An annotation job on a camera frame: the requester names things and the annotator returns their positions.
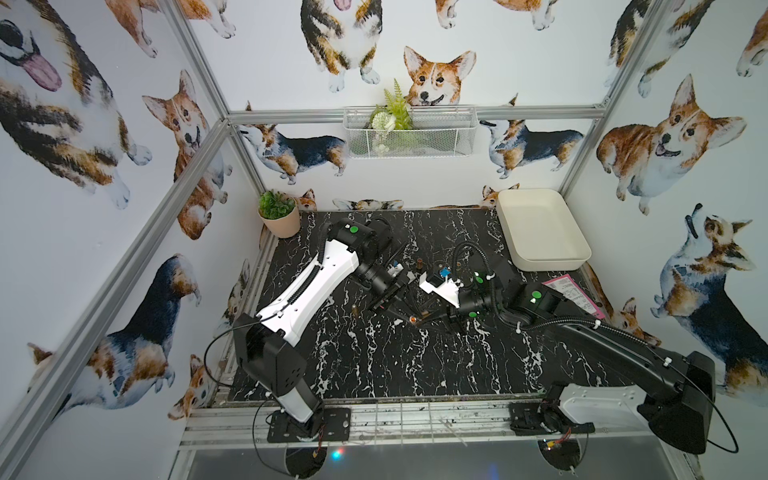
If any white wire wall basket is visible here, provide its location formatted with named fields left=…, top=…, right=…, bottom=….
left=343, top=106, right=479, bottom=159

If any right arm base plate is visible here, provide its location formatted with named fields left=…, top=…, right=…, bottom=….
left=508, top=402, right=596, bottom=436

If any small potted green plant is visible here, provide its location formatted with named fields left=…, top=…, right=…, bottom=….
left=259, top=190, right=300, bottom=239

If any artificial fern with white flower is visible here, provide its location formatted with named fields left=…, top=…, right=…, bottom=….
left=368, top=80, right=414, bottom=156

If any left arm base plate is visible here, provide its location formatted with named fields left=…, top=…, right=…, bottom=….
left=267, top=407, right=352, bottom=443

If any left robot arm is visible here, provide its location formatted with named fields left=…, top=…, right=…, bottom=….
left=232, top=218, right=413, bottom=438

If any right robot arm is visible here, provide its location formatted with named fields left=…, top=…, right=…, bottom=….
left=418, top=269, right=717, bottom=455

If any cream plastic tray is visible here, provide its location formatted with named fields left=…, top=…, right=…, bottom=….
left=496, top=189, right=592, bottom=272

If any aluminium front rail frame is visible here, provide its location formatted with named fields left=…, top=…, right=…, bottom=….
left=178, top=395, right=649, bottom=451

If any pink paper card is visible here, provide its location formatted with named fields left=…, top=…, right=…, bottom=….
left=544, top=274, right=605, bottom=320

